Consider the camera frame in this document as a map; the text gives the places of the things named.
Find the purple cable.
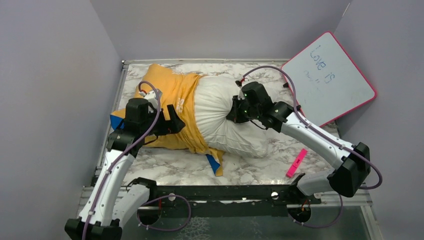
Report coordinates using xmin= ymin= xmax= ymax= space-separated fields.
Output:
xmin=81 ymin=80 xmax=192 ymax=240
xmin=236 ymin=65 xmax=384 ymax=230

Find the white pillow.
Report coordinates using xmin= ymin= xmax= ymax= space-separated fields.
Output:
xmin=193 ymin=75 xmax=271 ymax=159

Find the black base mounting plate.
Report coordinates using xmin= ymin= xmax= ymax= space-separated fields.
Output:
xmin=91 ymin=177 xmax=322 ymax=226

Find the pink marker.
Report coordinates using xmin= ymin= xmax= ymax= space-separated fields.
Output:
xmin=285 ymin=148 xmax=308 ymax=178

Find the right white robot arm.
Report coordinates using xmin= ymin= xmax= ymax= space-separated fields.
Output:
xmin=226 ymin=81 xmax=371 ymax=204

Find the yellow Mickey Mouse pillowcase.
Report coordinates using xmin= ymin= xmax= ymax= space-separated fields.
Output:
xmin=106 ymin=64 xmax=224 ymax=177

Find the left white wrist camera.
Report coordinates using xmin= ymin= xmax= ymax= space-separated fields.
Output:
xmin=139 ymin=88 xmax=162 ymax=109

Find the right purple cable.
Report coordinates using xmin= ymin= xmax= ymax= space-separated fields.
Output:
xmin=236 ymin=65 xmax=384 ymax=230

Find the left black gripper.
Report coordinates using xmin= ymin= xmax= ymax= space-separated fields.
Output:
xmin=141 ymin=103 xmax=186 ymax=136

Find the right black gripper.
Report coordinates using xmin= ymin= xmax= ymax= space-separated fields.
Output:
xmin=227 ymin=94 xmax=261 ymax=124

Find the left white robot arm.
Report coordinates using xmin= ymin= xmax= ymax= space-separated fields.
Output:
xmin=64 ymin=98 xmax=185 ymax=240

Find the pink framed whiteboard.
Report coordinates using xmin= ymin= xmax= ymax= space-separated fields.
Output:
xmin=281 ymin=31 xmax=377 ymax=126

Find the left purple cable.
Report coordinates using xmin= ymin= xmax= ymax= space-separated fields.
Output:
xmin=81 ymin=80 xmax=192 ymax=240

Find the aluminium table frame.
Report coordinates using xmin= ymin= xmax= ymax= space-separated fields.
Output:
xmin=69 ymin=58 xmax=385 ymax=240

